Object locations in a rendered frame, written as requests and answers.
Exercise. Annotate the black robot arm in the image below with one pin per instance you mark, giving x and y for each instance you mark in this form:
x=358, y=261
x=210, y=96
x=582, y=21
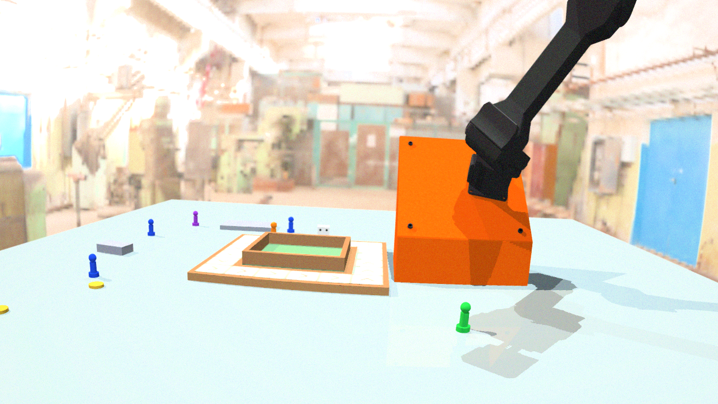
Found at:
x=500, y=131

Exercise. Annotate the green game pawn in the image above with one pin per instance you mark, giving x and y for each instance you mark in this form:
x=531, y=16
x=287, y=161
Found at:
x=463, y=326

